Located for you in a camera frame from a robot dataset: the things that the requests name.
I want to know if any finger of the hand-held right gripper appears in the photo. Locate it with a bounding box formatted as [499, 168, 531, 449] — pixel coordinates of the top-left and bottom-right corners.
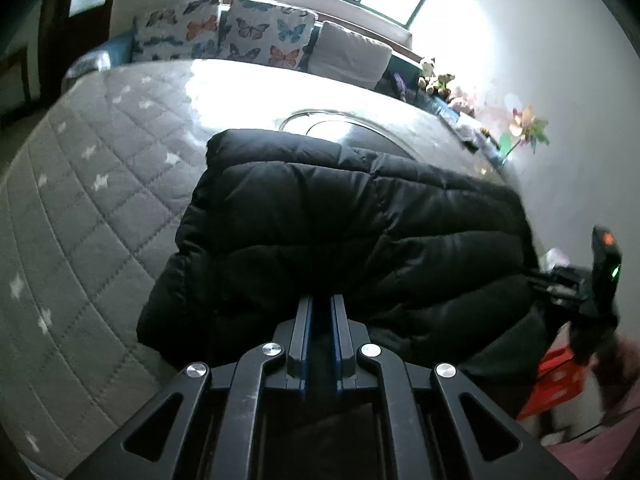
[536, 265, 592, 286]
[528, 284, 589, 307]

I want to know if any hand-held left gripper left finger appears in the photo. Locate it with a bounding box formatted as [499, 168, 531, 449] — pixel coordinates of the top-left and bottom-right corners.
[65, 294, 315, 480]

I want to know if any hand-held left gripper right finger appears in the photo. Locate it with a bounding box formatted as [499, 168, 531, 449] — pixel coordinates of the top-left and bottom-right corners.
[330, 294, 576, 480]

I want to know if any black puffer jacket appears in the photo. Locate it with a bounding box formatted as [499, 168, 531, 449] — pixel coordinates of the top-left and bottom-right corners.
[136, 129, 567, 421]

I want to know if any red plastic crate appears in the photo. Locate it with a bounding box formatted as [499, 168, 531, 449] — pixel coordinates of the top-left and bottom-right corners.
[517, 345, 592, 422]

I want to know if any artificial flower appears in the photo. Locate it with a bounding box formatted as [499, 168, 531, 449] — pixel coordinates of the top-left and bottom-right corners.
[500, 104, 551, 159]

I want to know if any pink cloth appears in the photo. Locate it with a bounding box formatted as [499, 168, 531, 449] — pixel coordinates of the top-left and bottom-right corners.
[544, 420, 632, 480]

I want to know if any small plush toy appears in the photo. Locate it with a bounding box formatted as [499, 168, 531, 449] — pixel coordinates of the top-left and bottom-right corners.
[417, 57, 457, 99]

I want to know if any bed with grey quilted cover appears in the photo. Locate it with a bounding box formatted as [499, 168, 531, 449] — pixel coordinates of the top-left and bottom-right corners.
[0, 57, 526, 480]

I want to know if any teal headboard cushion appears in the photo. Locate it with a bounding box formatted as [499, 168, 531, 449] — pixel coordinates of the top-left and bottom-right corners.
[389, 54, 427, 92]

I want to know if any plain white pillow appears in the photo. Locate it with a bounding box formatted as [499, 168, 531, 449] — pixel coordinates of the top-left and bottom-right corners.
[310, 21, 394, 92]

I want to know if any butterfly print pillow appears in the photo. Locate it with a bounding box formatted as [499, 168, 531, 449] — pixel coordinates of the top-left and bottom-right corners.
[134, 0, 224, 62]
[220, 0, 319, 72]

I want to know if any dark wooden door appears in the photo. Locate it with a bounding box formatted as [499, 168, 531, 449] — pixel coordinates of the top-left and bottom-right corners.
[39, 0, 122, 107]

